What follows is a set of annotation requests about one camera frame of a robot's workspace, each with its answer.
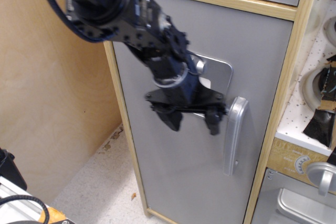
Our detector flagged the wooden fridge cabinet frame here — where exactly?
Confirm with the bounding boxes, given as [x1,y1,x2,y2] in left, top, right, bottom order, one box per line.
[104,0,313,223]

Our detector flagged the silver fridge door handle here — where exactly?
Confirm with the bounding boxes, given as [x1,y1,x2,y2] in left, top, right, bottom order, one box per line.
[223,97,248,176]

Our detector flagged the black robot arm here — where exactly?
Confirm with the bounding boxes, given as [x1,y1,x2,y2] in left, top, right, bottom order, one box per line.
[47,0,226,135]

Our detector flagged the orange tape piece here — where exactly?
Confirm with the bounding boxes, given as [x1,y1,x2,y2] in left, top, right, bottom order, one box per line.
[38,207,67,223]

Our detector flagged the silver oven knob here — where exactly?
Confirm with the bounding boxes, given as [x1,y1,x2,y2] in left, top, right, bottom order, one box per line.
[307,162,335,197]

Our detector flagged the black braided cable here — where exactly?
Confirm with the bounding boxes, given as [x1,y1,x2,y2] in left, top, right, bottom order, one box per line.
[0,194,50,224]

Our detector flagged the white speckled stove top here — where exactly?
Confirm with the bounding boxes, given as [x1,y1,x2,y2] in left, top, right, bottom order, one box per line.
[275,0,335,156]

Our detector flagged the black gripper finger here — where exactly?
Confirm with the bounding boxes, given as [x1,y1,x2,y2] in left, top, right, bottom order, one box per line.
[155,110,183,131]
[205,106,227,135]

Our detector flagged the torn black burner piece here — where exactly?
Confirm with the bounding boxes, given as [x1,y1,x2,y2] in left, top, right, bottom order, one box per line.
[302,56,335,149]

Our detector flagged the grey oven door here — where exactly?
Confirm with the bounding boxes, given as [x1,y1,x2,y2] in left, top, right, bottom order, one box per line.
[251,168,335,224]

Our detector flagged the grey fridge door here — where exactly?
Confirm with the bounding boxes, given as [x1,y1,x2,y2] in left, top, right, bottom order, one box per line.
[114,0,292,223]

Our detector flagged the aluminium rail base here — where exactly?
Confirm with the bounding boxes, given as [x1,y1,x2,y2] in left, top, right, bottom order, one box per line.
[1,177,73,223]

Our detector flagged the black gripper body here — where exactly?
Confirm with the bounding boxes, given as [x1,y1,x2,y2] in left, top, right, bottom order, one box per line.
[145,73,226,111]

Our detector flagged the silver ice dispenser panel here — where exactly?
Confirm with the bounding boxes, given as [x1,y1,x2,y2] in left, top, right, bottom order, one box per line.
[189,52,233,115]

